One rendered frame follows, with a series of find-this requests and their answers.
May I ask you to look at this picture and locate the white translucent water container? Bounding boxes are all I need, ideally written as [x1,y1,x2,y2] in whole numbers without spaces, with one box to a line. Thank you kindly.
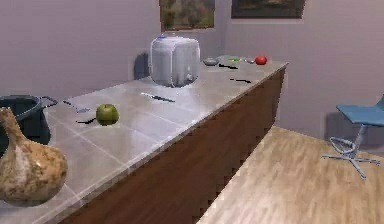
[148,33,202,89]

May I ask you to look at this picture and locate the dark framed picture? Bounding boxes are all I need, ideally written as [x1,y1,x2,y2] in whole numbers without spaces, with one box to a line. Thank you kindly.
[230,0,307,20]

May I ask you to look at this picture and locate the black spoon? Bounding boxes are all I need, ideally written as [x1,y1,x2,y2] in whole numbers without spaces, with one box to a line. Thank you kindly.
[75,117,98,125]

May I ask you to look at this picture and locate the green apple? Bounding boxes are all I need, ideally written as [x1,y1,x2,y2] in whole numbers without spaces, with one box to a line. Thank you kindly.
[95,103,120,127]

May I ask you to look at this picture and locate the framed landscape picture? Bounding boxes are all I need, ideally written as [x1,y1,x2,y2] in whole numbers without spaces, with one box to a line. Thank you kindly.
[158,0,216,33]

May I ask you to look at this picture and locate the black handled kitchen knife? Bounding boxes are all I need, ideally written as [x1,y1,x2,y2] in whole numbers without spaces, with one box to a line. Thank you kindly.
[140,91,176,104]

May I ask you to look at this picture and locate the dark blue cooking pot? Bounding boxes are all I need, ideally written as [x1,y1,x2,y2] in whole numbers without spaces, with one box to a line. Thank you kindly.
[0,94,59,158]

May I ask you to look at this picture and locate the blue swivel chair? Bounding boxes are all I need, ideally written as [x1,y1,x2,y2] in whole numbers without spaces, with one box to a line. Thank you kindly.
[321,93,384,181]

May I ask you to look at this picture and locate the beige speckled gourd vase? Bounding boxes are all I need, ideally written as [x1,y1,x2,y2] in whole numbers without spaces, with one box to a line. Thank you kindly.
[0,106,69,208]

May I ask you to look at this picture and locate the brown wooden kitchen counter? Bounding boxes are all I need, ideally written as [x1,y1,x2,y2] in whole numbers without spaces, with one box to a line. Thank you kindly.
[0,55,289,224]

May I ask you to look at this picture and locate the small grey bowl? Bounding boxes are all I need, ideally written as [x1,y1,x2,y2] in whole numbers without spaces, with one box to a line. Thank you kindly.
[202,57,220,67]

